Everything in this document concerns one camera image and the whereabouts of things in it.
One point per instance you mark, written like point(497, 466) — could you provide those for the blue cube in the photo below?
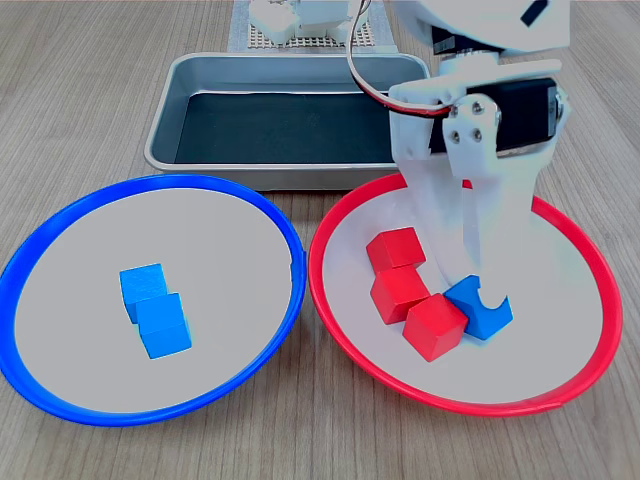
point(482, 322)
point(142, 282)
point(165, 325)

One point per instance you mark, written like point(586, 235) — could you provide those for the red cube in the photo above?
point(395, 247)
point(435, 327)
point(397, 295)

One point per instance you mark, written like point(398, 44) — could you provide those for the red-rimmed white plate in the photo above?
point(550, 350)

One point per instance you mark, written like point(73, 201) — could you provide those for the black tray mat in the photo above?
point(280, 130)

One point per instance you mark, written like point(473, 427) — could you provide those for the steel tray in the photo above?
point(165, 115)

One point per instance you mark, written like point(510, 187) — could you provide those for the blue-rimmed white plate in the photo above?
point(100, 240)

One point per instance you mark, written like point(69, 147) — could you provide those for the pale perforated base plate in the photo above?
point(310, 44)

